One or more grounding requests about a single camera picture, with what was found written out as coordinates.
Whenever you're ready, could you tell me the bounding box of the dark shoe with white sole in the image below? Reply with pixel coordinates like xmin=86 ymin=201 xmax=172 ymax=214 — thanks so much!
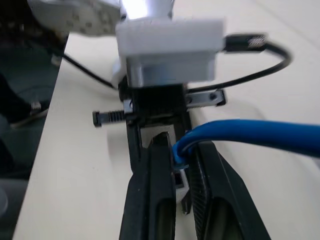
xmin=9 ymin=100 xmax=49 ymax=129

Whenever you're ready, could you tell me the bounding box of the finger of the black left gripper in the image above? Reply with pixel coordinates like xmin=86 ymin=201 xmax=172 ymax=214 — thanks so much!
xmin=174 ymin=111 xmax=195 ymax=145
xmin=126 ymin=117 xmax=150 ymax=181

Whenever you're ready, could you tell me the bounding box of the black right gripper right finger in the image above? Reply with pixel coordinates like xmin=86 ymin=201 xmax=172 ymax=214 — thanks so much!
xmin=189 ymin=140 xmax=272 ymax=240

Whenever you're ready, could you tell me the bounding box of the thin black cable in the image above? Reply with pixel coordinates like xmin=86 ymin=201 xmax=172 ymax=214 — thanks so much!
xmin=61 ymin=53 xmax=119 ymax=89

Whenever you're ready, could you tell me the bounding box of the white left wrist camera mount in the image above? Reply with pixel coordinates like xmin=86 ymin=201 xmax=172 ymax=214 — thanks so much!
xmin=115 ymin=17 xmax=225 ymax=89

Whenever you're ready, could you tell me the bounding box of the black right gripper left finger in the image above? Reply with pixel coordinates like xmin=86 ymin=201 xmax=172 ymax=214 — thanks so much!
xmin=119 ymin=132 xmax=177 ymax=240

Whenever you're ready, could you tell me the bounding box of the black left wrist camera cable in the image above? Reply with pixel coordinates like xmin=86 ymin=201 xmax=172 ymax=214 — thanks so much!
xmin=186 ymin=32 xmax=294 ymax=91

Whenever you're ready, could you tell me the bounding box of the blue network cable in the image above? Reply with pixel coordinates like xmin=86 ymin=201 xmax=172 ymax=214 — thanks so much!
xmin=171 ymin=118 xmax=320 ymax=173

